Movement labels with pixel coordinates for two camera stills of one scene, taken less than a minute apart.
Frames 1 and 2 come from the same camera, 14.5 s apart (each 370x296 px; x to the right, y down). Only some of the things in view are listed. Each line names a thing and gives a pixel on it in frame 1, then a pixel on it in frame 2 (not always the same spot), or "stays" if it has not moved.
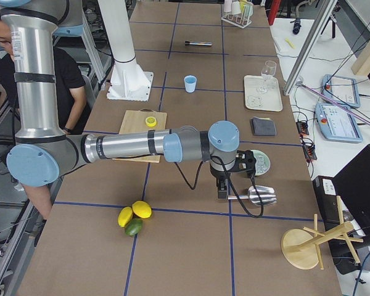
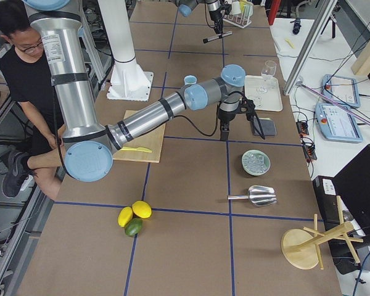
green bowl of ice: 263,163 stays
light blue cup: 190,81 stays
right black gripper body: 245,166 → 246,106
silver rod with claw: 340,106 stays
